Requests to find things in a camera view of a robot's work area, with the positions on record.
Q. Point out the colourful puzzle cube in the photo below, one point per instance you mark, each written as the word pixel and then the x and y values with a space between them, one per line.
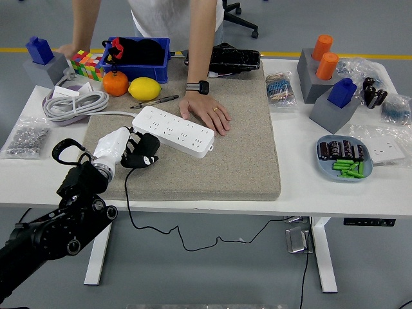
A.
pixel 86 62

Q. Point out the white power strip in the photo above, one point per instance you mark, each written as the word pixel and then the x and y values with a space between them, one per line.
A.
pixel 180 132

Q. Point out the blue-grey plate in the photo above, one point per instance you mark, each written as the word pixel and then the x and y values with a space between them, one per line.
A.
pixel 325 167

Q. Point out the clear bag of resistors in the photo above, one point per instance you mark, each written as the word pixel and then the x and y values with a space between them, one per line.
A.
pixel 280 90

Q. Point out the blue bottle-shaped block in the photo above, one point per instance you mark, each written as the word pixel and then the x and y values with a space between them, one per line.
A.
pixel 40 51
pixel 342 93

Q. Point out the yellow lemon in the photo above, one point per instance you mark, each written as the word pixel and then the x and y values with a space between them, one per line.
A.
pixel 145 88

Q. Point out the black wristwatch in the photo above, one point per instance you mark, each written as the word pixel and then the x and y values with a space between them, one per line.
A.
pixel 202 87

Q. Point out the black silver pen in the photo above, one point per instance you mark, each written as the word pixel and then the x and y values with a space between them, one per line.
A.
pixel 161 99

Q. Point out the clear bag of metal nuts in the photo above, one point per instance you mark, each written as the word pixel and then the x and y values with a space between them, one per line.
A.
pixel 27 141

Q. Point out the person's torso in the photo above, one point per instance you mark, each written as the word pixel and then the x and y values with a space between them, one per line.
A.
pixel 167 19

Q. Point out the small white box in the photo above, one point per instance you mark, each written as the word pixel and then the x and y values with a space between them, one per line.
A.
pixel 65 92

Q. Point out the black capacitor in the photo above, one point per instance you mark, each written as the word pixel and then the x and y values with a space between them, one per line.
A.
pixel 370 96
pixel 323 150
pixel 347 148
pixel 335 149
pixel 358 152
pixel 369 84
pixel 380 98

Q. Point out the person's left forearm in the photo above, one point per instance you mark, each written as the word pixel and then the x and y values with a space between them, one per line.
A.
pixel 202 42

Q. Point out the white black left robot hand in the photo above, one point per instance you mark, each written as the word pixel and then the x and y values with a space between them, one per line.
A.
pixel 109 145

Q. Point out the person's left hand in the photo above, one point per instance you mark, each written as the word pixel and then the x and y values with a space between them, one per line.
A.
pixel 204 107

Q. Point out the black plug adapter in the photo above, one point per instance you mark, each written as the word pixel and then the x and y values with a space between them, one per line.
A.
pixel 149 143

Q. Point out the person's right forearm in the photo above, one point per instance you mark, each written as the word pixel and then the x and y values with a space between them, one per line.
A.
pixel 84 25

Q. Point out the orange cylinder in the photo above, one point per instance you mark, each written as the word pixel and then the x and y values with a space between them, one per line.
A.
pixel 327 66
pixel 322 46

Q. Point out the purple disc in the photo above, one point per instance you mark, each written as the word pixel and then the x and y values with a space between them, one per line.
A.
pixel 74 87

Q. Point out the white table leg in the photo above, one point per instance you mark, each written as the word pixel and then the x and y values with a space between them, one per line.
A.
pixel 98 257
pixel 325 257

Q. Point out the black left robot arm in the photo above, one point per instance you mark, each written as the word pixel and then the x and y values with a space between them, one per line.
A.
pixel 48 238

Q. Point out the person's right hand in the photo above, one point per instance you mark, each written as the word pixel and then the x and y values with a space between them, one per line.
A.
pixel 68 51

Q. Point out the grey-brown mat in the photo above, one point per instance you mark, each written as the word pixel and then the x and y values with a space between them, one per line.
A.
pixel 209 174

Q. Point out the silver metal pedal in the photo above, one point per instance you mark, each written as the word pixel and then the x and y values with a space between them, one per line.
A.
pixel 297 241

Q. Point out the black table control panel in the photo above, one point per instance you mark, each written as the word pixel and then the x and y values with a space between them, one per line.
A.
pixel 368 222

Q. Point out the orange fruit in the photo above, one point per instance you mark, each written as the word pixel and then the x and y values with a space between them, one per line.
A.
pixel 115 84

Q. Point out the crumpled clear plastic bag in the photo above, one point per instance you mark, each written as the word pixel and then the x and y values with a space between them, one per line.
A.
pixel 354 67

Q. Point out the blue plastic bin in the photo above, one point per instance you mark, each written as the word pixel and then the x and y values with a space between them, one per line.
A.
pixel 145 71

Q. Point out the black plastic tray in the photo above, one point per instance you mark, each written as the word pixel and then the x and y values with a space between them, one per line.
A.
pixel 238 59

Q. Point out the light grey mains plug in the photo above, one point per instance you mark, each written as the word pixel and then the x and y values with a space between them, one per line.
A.
pixel 69 74

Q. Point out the clear bag of blue parts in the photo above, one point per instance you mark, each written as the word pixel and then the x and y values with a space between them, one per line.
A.
pixel 397 109

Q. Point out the clear socket bag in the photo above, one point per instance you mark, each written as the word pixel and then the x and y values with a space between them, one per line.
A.
pixel 370 132

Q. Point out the white card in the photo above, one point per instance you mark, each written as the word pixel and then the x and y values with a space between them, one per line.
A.
pixel 86 87

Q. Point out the white wall socket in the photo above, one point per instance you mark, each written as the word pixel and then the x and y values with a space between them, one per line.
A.
pixel 386 151

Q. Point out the black office chair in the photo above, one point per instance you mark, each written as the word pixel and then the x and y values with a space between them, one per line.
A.
pixel 241 22

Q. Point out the grey two-hole block holder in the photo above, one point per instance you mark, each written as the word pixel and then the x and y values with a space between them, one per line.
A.
pixel 309 80

